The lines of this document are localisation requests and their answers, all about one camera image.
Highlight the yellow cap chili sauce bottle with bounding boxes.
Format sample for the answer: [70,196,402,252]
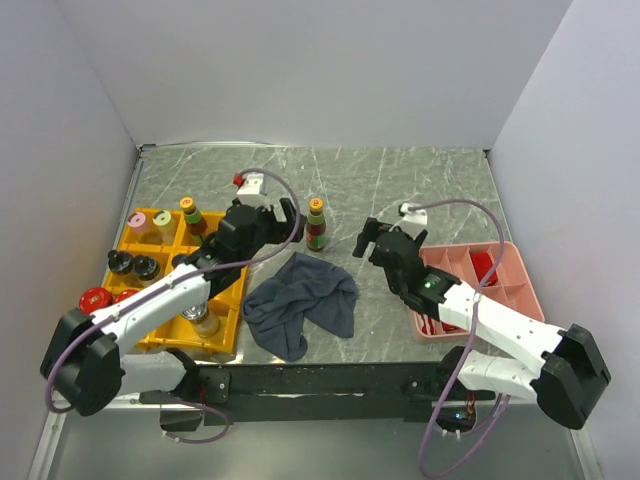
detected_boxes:
[306,197,327,252]

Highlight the yellow cap green label bottle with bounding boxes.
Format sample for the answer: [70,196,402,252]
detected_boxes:
[179,196,209,246]

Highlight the green lid cream bottle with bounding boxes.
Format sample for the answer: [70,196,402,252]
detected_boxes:
[152,210,176,245]

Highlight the salt grinder black top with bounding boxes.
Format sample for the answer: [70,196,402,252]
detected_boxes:
[181,302,220,338]

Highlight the white powder bottle black cap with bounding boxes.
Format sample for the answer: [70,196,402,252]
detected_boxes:
[133,255,161,287]

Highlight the round black cap dark bottle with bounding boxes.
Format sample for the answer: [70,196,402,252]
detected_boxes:
[107,249,137,287]

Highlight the red lid sauce jar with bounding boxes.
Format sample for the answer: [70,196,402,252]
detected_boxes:
[78,287,113,315]
[113,289,138,304]

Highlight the small black lid spice jar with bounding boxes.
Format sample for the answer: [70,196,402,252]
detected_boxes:
[171,254,192,269]

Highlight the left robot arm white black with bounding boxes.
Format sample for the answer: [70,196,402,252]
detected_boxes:
[40,198,305,416]

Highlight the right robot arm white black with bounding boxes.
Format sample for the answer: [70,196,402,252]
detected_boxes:
[353,218,611,430]

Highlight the red white striped packet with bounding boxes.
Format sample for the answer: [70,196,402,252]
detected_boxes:
[417,315,445,336]

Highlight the dark blue cloth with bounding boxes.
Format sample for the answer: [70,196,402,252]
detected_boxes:
[242,252,359,362]

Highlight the red packet in tray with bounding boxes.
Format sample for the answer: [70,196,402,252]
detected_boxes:
[470,252,498,287]

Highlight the pink compartment tray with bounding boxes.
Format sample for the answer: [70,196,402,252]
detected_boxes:
[409,242,545,344]

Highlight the yellow compartment organizer tray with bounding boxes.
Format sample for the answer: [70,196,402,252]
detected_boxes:
[116,208,248,354]

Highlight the pink lid bottle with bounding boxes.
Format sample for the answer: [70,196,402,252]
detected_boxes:
[127,211,150,243]

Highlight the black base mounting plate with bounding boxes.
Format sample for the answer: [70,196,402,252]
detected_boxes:
[138,362,496,434]

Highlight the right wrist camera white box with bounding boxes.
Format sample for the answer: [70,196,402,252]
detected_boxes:
[394,202,428,238]

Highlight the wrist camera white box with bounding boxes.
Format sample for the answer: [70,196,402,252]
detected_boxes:
[233,173,268,208]
[394,202,428,238]

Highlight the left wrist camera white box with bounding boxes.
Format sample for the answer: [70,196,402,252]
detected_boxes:
[233,173,268,208]

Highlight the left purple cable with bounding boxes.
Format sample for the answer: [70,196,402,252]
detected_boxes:
[43,167,301,445]

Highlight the aluminium frame rail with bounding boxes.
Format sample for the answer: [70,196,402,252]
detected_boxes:
[28,394,210,479]

